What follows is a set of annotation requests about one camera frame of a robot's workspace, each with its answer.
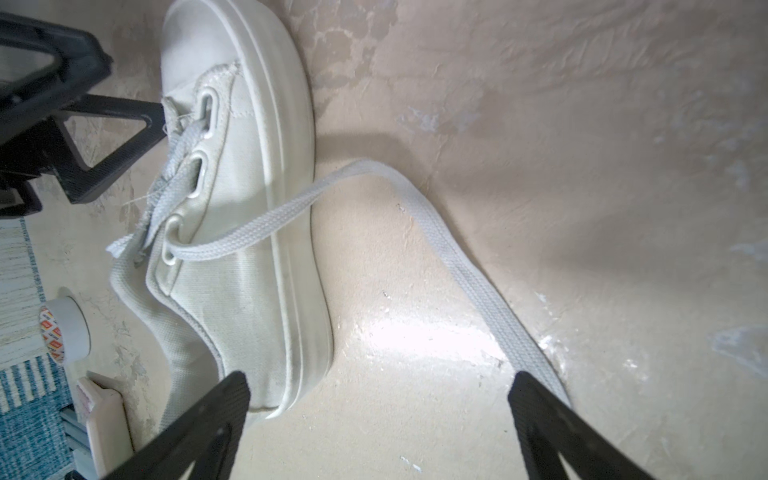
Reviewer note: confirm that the white canvas sneaker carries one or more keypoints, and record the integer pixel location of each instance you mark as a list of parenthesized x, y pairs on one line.
[(239, 52)]

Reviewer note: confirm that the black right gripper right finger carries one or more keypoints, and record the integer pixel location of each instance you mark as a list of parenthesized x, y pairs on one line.
[(552, 436)]

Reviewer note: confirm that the pink white flat device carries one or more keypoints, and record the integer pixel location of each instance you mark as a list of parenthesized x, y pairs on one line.
[(102, 410)]

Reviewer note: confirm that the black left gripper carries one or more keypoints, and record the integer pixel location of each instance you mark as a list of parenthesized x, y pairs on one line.
[(46, 71)]

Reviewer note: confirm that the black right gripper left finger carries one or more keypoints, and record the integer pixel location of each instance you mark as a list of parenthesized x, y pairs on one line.
[(201, 444)]

